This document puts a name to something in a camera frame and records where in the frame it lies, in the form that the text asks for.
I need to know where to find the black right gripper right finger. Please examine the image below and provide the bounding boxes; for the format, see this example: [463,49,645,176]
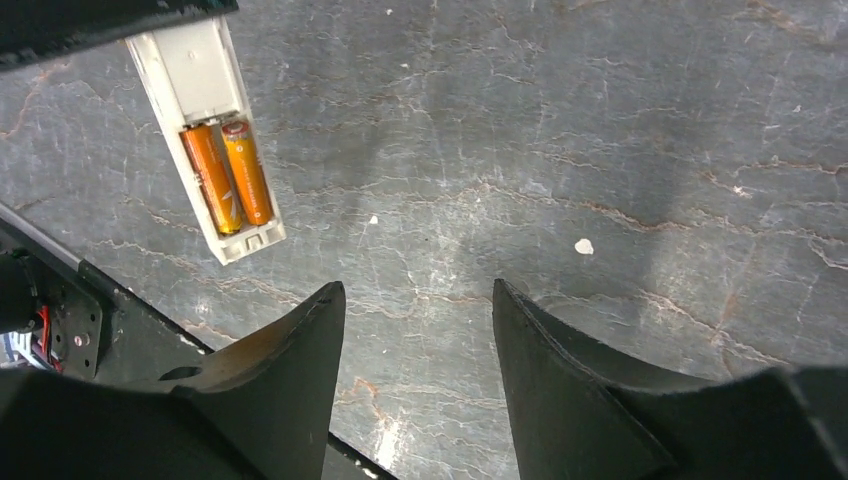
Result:
[493,279,795,479]

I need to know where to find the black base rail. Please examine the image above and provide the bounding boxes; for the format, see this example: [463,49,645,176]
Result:
[1,207,387,479]

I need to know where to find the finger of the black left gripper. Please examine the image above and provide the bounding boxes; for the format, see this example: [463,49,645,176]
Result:
[1,0,239,72]

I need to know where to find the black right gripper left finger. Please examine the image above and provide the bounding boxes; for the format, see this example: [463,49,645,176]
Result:
[119,281,346,479]

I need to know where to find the white remote control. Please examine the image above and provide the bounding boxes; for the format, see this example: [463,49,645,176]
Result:
[126,16,286,265]

